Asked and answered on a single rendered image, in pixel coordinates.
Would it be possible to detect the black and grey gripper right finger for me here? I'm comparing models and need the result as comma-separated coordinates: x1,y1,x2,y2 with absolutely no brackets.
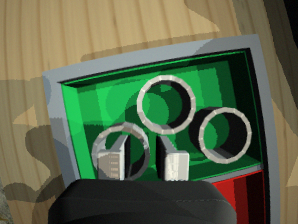
155,136,189,181

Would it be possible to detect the red and green divided tray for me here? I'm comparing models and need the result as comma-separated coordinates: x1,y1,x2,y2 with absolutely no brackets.
42,34,280,224

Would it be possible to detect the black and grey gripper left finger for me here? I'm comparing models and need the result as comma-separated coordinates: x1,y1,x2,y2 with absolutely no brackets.
97,135,131,180

